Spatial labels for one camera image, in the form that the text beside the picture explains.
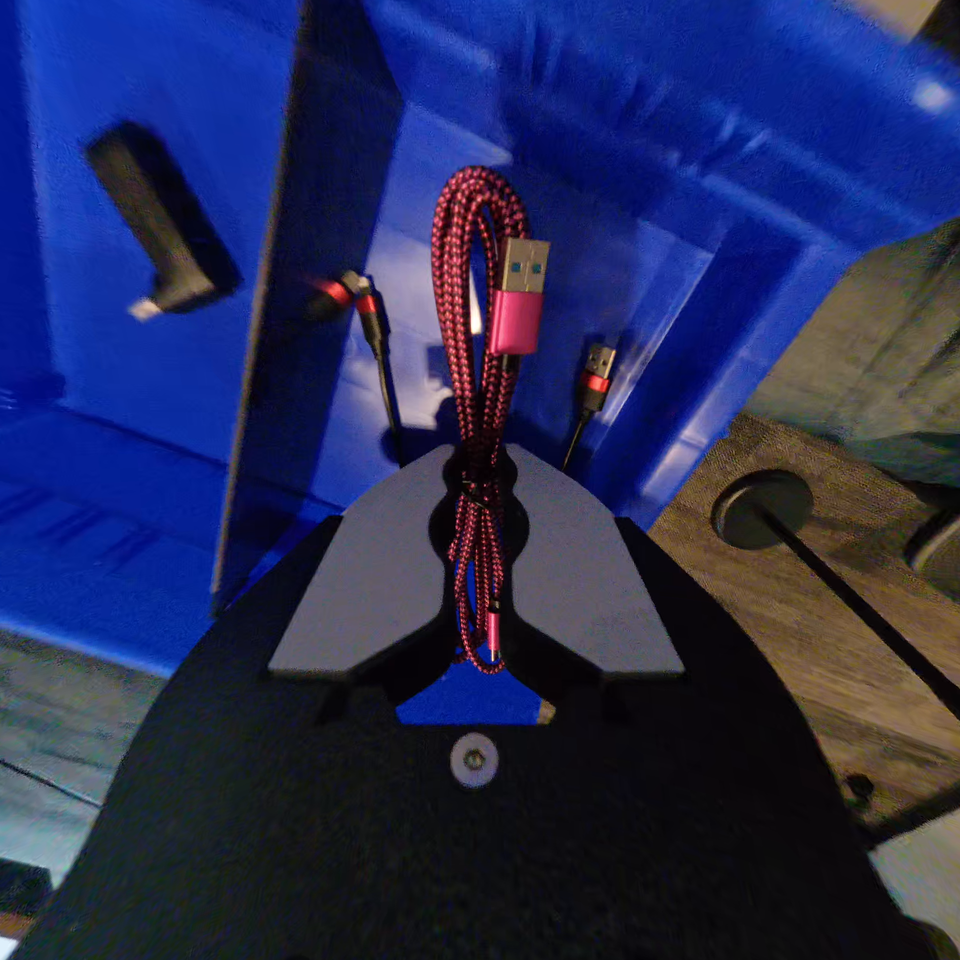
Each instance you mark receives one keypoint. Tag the black chair base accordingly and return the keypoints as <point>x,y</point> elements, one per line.
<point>765,510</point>

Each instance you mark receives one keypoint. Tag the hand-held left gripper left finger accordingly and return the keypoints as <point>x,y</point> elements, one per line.
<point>367,585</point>

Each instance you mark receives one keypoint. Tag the black usb hub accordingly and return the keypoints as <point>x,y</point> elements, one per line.
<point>165,217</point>

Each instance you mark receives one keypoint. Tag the blue plastic bin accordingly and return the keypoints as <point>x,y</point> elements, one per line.
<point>637,150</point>

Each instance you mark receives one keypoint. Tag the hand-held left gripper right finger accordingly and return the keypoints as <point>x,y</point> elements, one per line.
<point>592,585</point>

